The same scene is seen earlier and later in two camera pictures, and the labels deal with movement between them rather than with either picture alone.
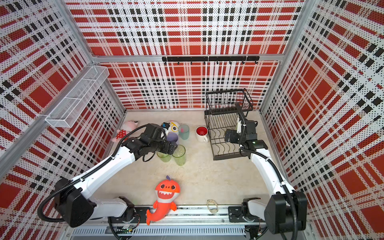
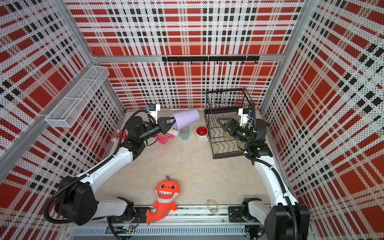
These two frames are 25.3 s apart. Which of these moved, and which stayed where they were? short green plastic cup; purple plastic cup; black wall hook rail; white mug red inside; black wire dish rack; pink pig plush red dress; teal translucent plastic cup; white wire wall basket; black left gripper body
Moved: purple plastic cup; black left gripper body; short green plastic cup
Stayed: white mug red inside; pink pig plush red dress; black wire dish rack; white wire wall basket; black wall hook rail; teal translucent plastic cup
